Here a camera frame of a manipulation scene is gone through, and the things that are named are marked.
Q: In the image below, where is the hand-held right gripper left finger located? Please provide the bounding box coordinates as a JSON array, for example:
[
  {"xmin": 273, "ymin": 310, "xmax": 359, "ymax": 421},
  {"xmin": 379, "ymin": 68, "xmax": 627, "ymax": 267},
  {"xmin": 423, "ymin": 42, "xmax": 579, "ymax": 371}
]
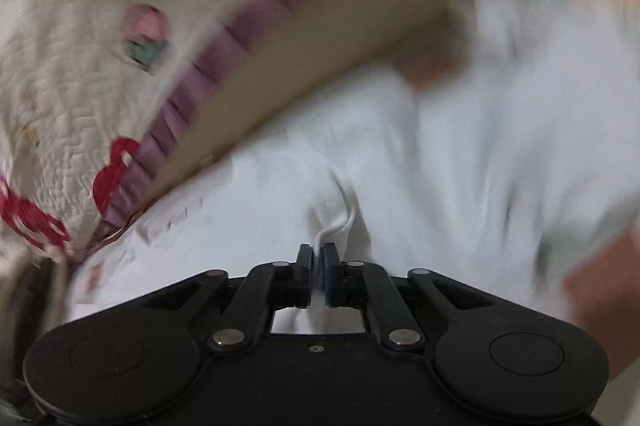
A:
[{"xmin": 142, "ymin": 243, "xmax": 316, "ymax": 353}]

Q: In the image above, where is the white shirt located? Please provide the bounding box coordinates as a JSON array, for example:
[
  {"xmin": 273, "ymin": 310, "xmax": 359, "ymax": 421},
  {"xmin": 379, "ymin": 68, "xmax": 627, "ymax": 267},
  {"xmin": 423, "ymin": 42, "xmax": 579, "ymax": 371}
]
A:
[{"xmin": 65, "ymin": 0, "xmax": 640, "ymax": 337}]

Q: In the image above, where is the bear print quilt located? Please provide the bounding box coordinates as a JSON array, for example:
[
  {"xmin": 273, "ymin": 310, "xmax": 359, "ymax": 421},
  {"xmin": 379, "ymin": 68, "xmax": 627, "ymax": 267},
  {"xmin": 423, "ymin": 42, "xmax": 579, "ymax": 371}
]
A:
[{"xmin": 0, "ymin": 0, "xmax": 396, "ymax": 267}]

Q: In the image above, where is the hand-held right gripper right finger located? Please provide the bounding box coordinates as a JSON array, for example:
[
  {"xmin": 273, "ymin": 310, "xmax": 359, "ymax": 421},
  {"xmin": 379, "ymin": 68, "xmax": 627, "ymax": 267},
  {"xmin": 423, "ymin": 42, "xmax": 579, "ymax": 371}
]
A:
[{"xmin": 322, "ymin": 242, "xmax": 496, "ymax": 353}]

